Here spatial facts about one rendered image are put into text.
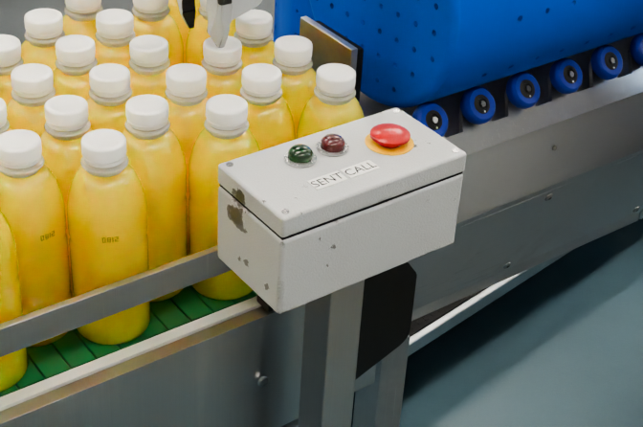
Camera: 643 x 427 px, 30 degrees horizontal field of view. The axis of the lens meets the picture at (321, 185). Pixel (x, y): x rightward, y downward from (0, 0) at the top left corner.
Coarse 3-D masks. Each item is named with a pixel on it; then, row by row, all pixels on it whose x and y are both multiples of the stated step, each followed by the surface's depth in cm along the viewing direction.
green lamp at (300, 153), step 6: (300, 144) 104; (294, 150) 103; (300, 150) 103; (306, 150) 103; (288, 156) 103; (294, 156) 103; (300, 156) 103; (306, 156) 103; (312, 156) 104; (300, 162) 103; (306, 162) 103
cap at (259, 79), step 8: (256, 64) 118; (264, 64) 118; (248, 72) 116; (256, 72) 116; (264, 72) 116; (272, 72) 116; (280, 72) 116; (248, 80) 115; (256, 80) 115; (264, 80) 115; (272, 80) 115; (280, 80) 116; (248, 88) 116; (256, 88) 115; (264, 88) 115; (272, 88) 116; (256, 96) 116; (264, 96) 116
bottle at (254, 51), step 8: (240, 40) 127; (248, 40) 127; (256, 40) 127; (264, 40) 127; (272, 40) 129; (248, 48) 127; (256, 48) 127; (264, 48) 127; (272, 48) 128; (248, 56) 127; (256, 56) 127; (264, 56) 127; (272, 56) 128; (248, 64) 127; (272, 64) 128
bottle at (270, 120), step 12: (240, 96) 118; (252, 96) 116; (276, 96) 117; (252, 108) 116; (264, 108) 116; (276, 108) 117; (288, 108) 118; (252, 120) 116; (264, 120) 116; (276, 120) 117; (288, 120) 118; (252, 132) 116; (264, 132) 116; (276, 132) 117; (288, 132) 118; (264, 144) 117; (276, 144) 117
